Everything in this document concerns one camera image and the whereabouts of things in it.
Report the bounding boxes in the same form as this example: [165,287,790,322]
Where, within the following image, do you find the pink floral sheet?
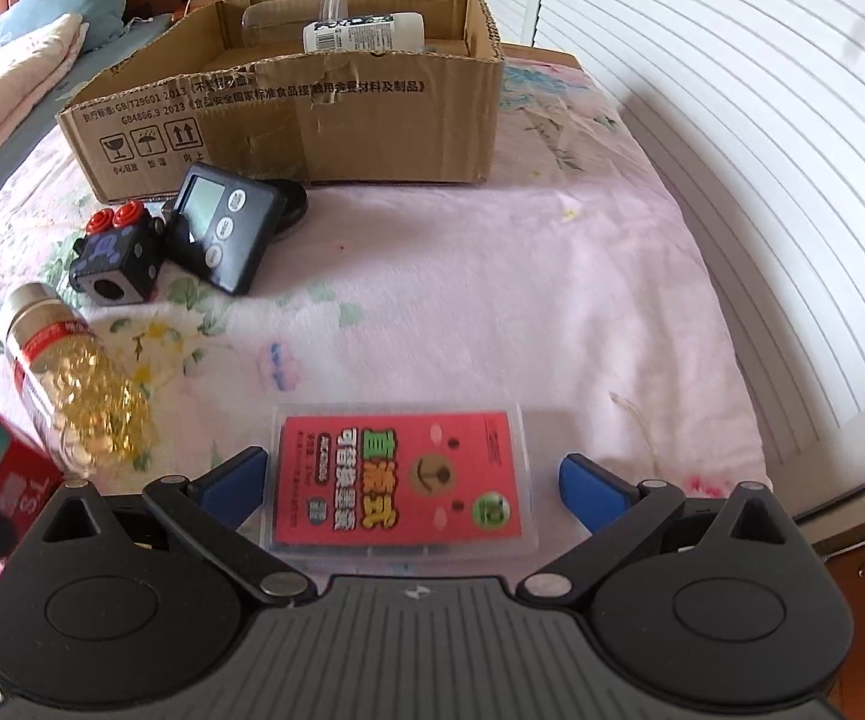
[0,52,774,661]

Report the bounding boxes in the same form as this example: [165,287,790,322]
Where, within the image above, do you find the black toy train car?
[68,200,167,308]

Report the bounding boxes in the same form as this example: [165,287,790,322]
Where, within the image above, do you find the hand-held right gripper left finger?
[28,448,319,610]

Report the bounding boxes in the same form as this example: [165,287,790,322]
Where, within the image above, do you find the clear bottle of gold capsules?
[0,283,156,477]

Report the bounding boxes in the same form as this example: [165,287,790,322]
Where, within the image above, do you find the black digital timer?
[163,163,310,296]

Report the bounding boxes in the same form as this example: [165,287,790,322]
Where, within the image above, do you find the blue bed sheet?
[0,11,179,263]

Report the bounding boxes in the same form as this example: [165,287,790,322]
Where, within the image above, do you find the brown cardboard box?
[56,0,506,200]

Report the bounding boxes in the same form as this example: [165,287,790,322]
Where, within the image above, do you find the white bottle with green label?
[301,11,426,55]

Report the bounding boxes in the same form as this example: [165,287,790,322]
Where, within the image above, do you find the clear plastic jar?
[241,0,347,50]

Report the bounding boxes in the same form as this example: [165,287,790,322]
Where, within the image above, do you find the red toy train engine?
[0,409,66,533]

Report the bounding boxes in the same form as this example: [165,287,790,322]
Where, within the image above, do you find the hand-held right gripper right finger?
[516,454,815,608]

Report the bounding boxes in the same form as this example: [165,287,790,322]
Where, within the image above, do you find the clear pen refill case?
[260,405,540,560]

